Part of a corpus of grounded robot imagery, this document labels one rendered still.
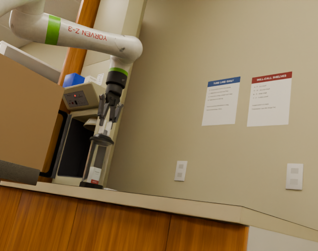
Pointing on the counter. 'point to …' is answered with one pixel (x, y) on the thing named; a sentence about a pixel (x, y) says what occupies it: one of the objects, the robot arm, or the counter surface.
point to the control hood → (94, 89)
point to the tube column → (117, 23)
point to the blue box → (73, 79)
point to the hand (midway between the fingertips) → (105, 128)
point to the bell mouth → (91, 123)
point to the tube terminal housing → (97, 69)
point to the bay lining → (75, 150)
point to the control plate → (76, 98)
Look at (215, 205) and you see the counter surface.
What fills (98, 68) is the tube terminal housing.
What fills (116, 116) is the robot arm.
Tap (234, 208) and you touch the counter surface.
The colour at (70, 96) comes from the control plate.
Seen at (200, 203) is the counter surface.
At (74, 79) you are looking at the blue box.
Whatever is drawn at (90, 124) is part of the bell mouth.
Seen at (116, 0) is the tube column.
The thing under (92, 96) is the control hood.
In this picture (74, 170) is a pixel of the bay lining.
